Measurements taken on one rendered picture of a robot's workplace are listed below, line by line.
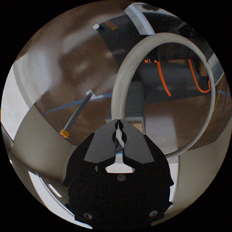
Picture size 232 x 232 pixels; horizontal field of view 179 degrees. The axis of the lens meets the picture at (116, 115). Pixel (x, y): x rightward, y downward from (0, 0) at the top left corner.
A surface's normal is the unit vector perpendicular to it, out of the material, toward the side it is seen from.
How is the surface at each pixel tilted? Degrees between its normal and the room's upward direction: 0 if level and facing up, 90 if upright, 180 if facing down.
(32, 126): 90
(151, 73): 0
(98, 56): 0
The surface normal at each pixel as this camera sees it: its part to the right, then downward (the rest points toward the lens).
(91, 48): -0.22, 0.72
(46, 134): 0.92, -0.07
